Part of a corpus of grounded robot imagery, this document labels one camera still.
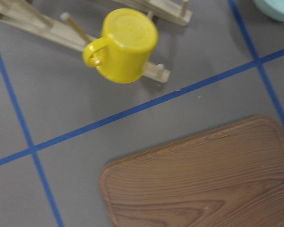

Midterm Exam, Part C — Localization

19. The brown wooden tray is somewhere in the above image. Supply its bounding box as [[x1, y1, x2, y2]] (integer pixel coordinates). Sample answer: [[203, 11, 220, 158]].
[[99, 115, 284, 227]]

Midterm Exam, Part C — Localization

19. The yellow mug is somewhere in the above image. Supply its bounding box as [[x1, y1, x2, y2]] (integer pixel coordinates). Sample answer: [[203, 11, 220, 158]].
[[82, 8, 158, 84]]

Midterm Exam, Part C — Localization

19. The wooden peg drying rack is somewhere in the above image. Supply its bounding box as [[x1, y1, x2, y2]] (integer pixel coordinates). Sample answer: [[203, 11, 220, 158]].
[[0, 0, 194, 83]]

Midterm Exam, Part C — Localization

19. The light green bowl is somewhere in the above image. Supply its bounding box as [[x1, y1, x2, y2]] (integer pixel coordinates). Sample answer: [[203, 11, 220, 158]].
[[253, 0, 284, 22]]

